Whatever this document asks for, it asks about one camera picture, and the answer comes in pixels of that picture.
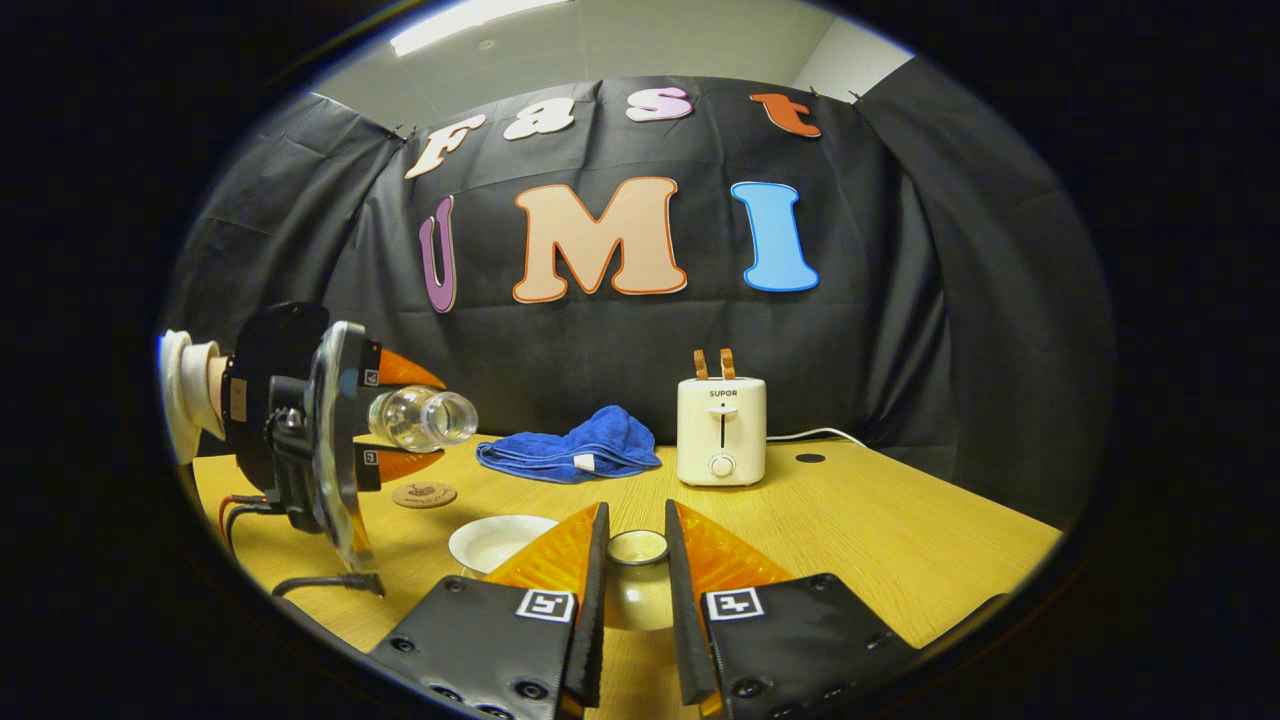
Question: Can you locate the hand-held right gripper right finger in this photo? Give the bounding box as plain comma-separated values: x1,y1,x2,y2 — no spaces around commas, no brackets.
664,500,916,720

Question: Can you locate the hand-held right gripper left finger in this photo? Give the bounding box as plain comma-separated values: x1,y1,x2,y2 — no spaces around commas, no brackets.
370,502,612,720

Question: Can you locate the round cork coaster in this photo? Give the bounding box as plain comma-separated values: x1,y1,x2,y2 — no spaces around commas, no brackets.
392,482,459,510

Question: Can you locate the clear plastic water bottle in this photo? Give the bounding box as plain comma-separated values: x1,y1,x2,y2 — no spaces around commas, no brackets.
368,385,480,453

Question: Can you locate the cream ceramic teacup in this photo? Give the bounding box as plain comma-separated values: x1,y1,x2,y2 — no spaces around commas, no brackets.
448,515,561,579

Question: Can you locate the cream teacup lid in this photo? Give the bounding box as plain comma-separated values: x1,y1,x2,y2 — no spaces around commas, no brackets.
603,528,676,633

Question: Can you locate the blue towel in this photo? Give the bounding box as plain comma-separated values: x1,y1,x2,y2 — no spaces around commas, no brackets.
476,405,663,485

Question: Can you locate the white toaster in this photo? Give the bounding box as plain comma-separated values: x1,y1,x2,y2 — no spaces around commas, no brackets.
677,377,768,488

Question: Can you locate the black backdrop cloth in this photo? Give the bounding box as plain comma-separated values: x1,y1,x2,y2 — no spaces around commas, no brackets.
165,55,1116,531

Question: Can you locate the thin red cable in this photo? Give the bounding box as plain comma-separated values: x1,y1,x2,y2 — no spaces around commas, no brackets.
217,493,271,541

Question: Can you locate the thick black cable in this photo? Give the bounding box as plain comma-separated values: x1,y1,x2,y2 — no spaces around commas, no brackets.
272,571,387,599

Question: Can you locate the white toaster cable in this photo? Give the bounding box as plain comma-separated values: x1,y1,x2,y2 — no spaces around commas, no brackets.
765,427,869,448

